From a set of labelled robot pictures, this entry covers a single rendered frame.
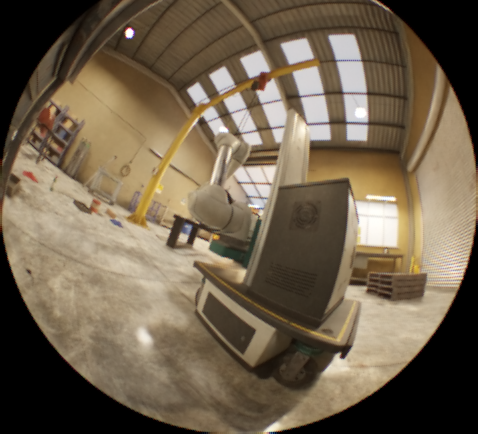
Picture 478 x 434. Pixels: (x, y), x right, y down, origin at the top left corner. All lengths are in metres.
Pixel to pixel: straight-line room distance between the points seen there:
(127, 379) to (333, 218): 0.84
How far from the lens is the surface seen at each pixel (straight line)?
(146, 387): 0.58
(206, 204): 0.69
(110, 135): 7.48
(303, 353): 0.58
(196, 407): 0.58
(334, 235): 0.51
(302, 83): 6.49
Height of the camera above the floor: 0.53
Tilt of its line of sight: 18 degrees up
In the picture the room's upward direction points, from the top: 19 degrees clockwise
